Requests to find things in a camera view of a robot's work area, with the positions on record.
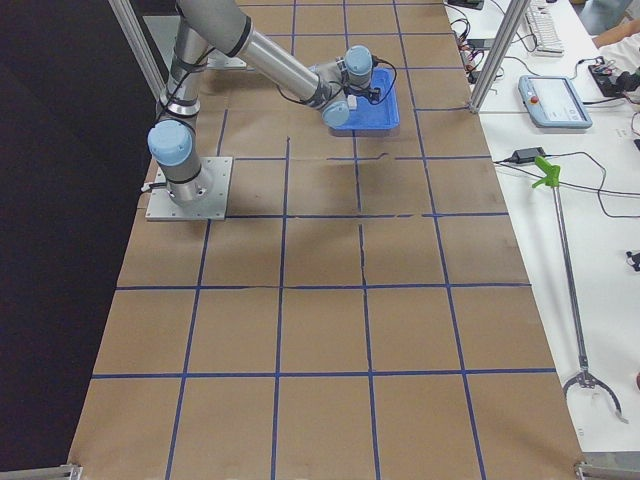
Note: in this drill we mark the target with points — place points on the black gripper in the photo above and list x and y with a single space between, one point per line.
363 93

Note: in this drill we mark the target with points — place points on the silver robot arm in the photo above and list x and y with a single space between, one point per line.
223 29

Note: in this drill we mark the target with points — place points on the blue plastic tray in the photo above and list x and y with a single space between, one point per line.
367 120

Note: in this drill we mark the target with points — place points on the black power adapter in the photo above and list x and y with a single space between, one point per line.
526 155

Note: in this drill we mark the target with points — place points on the teach pendant tablet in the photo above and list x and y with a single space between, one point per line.
552 102

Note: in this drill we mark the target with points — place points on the white keyboard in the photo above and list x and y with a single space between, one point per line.
540 23

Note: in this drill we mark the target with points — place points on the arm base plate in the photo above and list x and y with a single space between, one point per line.
204 197
218 61

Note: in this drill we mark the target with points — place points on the aluminium frame post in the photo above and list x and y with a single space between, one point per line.
503 38

